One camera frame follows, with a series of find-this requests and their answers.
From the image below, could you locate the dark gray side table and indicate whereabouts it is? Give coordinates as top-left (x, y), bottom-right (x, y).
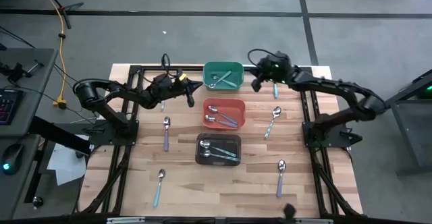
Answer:
top-left (376, 67), bottom-right (432, 177)

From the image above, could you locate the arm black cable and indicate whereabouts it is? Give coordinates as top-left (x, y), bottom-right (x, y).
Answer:
top-left (161, 53), bottom-right (171, 79)
top-left (246, 48), bottom-right (271, 68)

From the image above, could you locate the purple handle spoon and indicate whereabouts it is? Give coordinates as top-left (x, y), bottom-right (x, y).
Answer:
top-left (207, 105), bottom-right (239, 125)
top-left (204, 114), bottom-right (239, 129)
top-left (275, 159), bottom-right (287, 198)
top-left (163, 116), bottom-right (171, 152)

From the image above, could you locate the orange plastic bin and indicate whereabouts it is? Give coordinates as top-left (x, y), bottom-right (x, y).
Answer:
top-left (201, 97), bottom-right (246, 131)

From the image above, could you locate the white paper sheet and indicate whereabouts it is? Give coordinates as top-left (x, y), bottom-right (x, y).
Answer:
top-left (46, 134), bottom-right (89, 187)

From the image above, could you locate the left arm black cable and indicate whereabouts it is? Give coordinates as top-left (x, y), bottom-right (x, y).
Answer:
top-left (161, 53), bottom-right (171, 79)

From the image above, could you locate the teal plastic bin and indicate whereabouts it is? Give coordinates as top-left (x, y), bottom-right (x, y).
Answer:
top-left (202, 61), bottom-right (244, 92)

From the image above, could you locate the black desk clamp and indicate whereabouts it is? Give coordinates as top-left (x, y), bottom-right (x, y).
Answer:
top-left (0, 59), bottom-right (45, 83)

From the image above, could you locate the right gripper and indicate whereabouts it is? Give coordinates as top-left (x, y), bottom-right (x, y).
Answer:
top-left (250, 50), bottom-right (292, 94)

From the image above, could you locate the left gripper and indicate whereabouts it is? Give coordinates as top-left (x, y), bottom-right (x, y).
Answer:
top-left (168, 76), bottom-right (204, 109)

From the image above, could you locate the dark brown plastic bin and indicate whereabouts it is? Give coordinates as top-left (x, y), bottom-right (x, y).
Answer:
top-left (195, 132), bottom-right (242, 167)

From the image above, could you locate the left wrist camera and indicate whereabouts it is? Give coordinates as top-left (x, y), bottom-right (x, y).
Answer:
top-left (152, 72), bottom-right (173, 90)

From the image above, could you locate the black blurry object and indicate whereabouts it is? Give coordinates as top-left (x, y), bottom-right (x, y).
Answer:
top-left (282, 202), bottom-right (298, 219)

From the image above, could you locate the black floor stand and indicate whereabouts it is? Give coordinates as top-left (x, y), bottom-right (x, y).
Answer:
top-left (36, 0), bottom-right (85, 30)

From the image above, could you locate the yellow extension cable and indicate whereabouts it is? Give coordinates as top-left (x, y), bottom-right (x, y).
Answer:
top-left (33, 0), bottom-right (68, 110)

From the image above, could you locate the black aluminium table frame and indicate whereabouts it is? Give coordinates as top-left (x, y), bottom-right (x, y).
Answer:
top-left (78, 63), bottom-right (364, 218)

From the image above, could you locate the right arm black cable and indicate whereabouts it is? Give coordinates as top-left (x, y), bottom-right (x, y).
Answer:
top-left (246, 48), bottom-right (271, 68)

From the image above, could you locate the silver metal bracket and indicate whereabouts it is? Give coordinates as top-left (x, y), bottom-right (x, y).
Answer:
top-left (106, 217), bottom-right (146, 224)
top-left (295, 218), bottom-right (334, 224)

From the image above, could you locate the black device green light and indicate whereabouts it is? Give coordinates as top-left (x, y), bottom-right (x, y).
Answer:
top-left (417, 82), bottom-right (432, 100)

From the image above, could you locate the gray desk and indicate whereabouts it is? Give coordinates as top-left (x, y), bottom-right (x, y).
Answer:
top-left (0, 134), bottom-right (47, 221)
top-left (0, 47), bottom-right (59, 138)

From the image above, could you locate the black keyboard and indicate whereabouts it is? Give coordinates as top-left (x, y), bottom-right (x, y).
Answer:
top-left (0, 88), bottom-right (24, 126)

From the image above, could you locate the black computer mouse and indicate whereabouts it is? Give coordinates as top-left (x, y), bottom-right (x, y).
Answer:
top-left (1, 143), bottom-right (25, 176)

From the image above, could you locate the black desk beam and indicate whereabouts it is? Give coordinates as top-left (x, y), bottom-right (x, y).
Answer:
top-left (28, 115), bottom-right (92, 156)

